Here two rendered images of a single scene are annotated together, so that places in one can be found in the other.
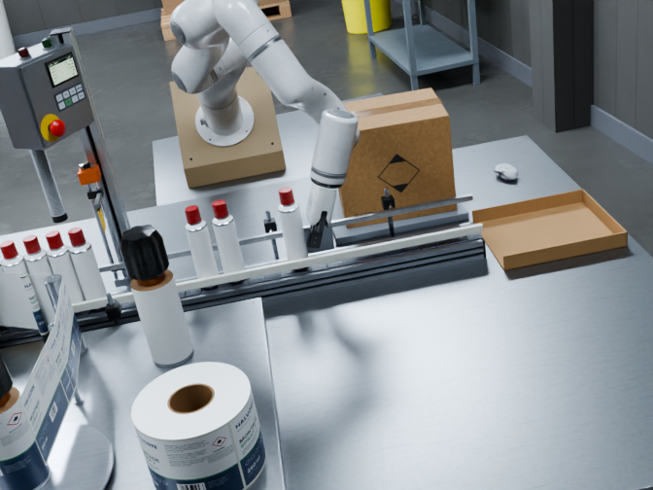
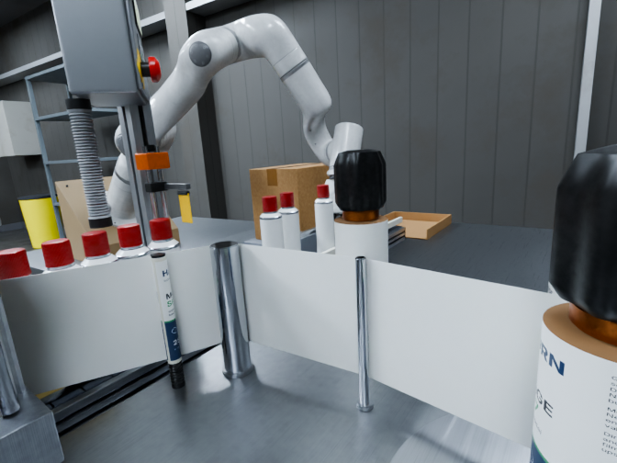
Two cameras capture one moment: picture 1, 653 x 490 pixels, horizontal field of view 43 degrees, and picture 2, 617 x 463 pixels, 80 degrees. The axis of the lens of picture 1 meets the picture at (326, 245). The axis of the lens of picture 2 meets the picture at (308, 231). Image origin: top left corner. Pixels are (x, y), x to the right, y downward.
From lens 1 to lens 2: 1.61 m
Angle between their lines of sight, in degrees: 49
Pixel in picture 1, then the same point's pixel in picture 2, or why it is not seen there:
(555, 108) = not seen: hidden behind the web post
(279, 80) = (319, 89)
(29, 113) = (125, 30)
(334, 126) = (357, 129)
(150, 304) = (382, 242)
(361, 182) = (310, 208)
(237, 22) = (286, 36)
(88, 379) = (319, 381)
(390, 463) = not seen: outside the picture
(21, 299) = (132, 311)
